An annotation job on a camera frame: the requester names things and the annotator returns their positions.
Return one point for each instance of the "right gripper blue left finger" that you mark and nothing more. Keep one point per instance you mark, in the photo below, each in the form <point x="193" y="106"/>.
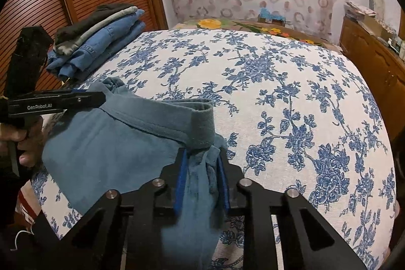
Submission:
<point x="175" y="177"/>

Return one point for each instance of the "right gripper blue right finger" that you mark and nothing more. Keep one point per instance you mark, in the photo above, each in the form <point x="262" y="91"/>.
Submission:
<point x="228" y="177"/>

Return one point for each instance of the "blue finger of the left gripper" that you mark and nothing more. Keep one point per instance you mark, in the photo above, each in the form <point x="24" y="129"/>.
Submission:
<point x="83" y="100"/>
<point x="80" y="91"/>

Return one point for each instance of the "teal blue shorts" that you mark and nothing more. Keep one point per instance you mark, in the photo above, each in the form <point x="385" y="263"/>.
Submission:
<point x="125" y="143"/>

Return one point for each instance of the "person's left hand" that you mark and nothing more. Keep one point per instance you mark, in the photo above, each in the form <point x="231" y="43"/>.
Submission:
<point x="30" y="142"/>

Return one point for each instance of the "blue folded denim jeans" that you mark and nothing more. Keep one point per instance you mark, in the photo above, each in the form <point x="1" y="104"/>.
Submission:
<point x="97" y="48"/>

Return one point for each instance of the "grey folded pants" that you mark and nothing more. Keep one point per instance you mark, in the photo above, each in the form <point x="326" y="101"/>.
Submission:
<point x="93" y="29"/>

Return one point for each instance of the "black folded pants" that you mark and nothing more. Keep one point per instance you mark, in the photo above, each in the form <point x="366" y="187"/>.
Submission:
<point x="99" y="14"/>

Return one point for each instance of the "blue floral white bedsheet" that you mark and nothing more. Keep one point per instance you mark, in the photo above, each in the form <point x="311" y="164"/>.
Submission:
<point x="293" y="115"/>

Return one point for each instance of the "colourful flower blanket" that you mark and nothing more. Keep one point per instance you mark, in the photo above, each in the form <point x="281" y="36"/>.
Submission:
<point x="258" y="28"/>

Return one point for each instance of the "cardboard box with blue cloth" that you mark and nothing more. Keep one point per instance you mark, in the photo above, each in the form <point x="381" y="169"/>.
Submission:
<point x="265" y="16"/>

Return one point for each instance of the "brown wooden side cabinet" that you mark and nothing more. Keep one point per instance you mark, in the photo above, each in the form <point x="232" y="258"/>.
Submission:
<point x="382" y="70"/>

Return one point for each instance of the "stack of folded papers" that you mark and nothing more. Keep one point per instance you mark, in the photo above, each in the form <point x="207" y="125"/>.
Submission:
<point x="357" y="11"/>

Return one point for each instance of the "open cardboard box on cabinet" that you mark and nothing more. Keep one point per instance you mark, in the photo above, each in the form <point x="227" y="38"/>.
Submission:
<point x="378" y="28"/>

